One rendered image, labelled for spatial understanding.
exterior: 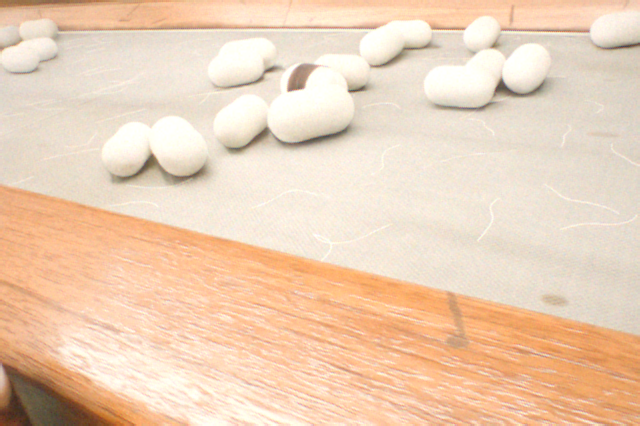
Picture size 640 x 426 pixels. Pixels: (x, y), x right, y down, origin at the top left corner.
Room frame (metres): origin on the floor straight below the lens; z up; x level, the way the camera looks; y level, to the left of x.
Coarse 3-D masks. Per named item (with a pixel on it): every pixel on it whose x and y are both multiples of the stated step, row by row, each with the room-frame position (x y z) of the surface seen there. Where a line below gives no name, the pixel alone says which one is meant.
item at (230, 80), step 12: (216, 60) 0.33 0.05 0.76; (228, 60) 0.33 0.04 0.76; (240, 60) 0.33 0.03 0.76; (252, 60) 0.33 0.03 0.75; (216, 72) 0.33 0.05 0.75; (228, 72) 0.33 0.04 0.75; (240, 72) 0.33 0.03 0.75; (252, 72) 0.33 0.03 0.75; (216, 84) 0.33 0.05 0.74; (228, 84) 0.33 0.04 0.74; (240, 84) 0.33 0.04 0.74
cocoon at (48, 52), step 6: (24, 42) 0.50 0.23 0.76; (30, 42) 0.50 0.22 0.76; (36, 42) 0.50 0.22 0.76; (42, 42) 0.50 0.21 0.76; (48, 42) 0.50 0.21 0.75; (54, 42) 0.51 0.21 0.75; (36, 48) 0.50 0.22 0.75; (42, 48) 0.50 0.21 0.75; (48, 48) 0.50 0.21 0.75; (54, 48) 0.50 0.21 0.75; (42, 54) 0.50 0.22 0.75; (48, 54) 0.50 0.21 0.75; (54, 54) 0.50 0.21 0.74; (42, 60) 0.50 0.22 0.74
